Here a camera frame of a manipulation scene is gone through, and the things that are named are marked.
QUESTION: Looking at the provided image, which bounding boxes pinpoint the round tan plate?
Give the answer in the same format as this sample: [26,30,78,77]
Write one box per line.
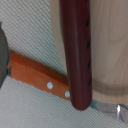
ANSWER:
[50,0,128,104]

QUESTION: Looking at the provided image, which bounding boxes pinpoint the brown sausage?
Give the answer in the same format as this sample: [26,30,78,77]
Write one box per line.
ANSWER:
[59,0,92,110]

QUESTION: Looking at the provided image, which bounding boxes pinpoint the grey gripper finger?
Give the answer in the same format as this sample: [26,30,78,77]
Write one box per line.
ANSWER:
[0,21,11,88]

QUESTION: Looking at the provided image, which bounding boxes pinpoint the knife with orange handle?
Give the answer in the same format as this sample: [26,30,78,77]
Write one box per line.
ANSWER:
[9,51,128,123]

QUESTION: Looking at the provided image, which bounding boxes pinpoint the beige woven placemat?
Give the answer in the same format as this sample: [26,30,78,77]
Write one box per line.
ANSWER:
[0,0,128,128]

